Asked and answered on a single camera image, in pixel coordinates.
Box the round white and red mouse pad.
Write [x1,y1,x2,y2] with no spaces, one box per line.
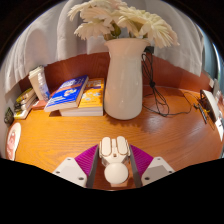
[4,122,22,162]

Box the white laptop on stand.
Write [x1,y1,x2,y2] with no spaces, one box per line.
[199,89,223,126]

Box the white flower bouquet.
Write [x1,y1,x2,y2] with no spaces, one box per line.
[67,0,180,49]

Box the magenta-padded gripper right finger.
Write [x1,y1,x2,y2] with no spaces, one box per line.
[128,144,176,188]

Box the thin red book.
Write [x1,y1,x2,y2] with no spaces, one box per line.
[31,99,48,110]

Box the black cable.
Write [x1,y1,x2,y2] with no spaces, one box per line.
[141,49,201,118]

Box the white computer mouse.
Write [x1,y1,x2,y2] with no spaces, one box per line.
[98,135,132,185]

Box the white paper sheet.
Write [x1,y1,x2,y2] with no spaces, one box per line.
[214,118,224,141]

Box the white ceramic vase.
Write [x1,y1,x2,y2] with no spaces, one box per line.
[103,37,152,121]

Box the white curtain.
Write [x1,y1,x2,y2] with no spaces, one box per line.
[3,0,205,94]

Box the clear pump bottle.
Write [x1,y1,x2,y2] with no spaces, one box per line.
[37,72,51,101]

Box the cream lidded container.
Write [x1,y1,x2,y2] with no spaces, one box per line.
[28,65,46,102]

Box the yellow and black book stack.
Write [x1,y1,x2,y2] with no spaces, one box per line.
[13,87,38,120]

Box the blue book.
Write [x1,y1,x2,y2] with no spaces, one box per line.
[43,74,90,113]

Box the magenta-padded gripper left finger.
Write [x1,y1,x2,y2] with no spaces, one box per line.
[52,143,100,188]

